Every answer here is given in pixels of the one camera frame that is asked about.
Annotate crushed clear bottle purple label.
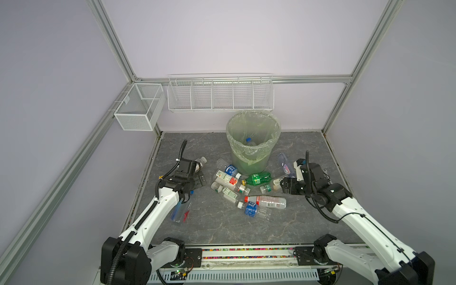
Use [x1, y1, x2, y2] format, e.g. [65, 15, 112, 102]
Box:
[278, 153, 293, 177]

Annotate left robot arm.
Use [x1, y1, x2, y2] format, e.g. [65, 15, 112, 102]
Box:
[100, 157, 207, 285]

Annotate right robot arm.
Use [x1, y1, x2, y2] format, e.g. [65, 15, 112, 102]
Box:
[280, 158, 435, 285]

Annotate grey mesh waste bin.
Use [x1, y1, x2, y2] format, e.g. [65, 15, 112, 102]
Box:
[226, 110, 282, 176]

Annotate green bin liner bag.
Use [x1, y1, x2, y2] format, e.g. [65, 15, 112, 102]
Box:
[226, 109, 282, 166]

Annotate clear bottle yellow label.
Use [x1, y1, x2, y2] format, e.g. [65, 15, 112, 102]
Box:
[195, 156, 207, 172]

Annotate square bottle red green label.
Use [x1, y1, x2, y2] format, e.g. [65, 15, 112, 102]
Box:
[214, 170, 251, 196]

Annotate clear bottle blue label white cap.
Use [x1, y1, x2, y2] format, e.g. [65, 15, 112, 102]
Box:
[216, 159, 242, 179]

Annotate small bottle green label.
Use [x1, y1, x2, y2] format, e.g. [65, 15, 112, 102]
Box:
[260, 184, 273, 195]

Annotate small green plastic bottle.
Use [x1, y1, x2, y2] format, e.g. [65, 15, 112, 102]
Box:
[242, 172, 271, 186]

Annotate clear bottle red cap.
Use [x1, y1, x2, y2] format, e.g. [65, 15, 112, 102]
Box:
[244, 195, 287, 210]

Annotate small white wire basket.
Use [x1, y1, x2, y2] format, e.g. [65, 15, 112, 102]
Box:
[114, 83, 166, 131]

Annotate long white wire basket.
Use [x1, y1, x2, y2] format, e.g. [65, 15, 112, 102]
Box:
[167, 73, 275, 112]

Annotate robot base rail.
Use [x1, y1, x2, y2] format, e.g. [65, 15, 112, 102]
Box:
[148, 245, 343, 285]

